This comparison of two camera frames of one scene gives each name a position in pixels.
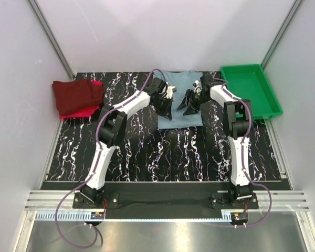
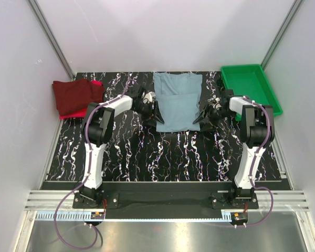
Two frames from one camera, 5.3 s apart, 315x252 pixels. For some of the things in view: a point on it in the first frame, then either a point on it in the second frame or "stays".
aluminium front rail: [51, 200] stays
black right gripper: [191, 110] -> [211, 121]
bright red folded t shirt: [88, 112] stays
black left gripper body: [160, 100] -> [145, 110]
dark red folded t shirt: [72, 96] stays
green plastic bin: [249, 82] stays
